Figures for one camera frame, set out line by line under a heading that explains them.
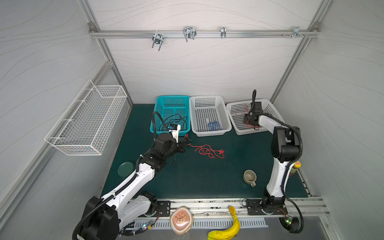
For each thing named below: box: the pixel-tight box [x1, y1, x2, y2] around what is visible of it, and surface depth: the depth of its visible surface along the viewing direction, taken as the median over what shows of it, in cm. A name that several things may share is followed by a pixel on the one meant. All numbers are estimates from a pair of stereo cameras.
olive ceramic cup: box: [243, 169, 257, 188], surface depth 82 cm
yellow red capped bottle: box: [289, 161, 302, 178], surface depth 72 cm
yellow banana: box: [207, 205, 241, 240], surface depth 65 cm
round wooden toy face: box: [170, 205, 193, 235], surface depth 69 cm
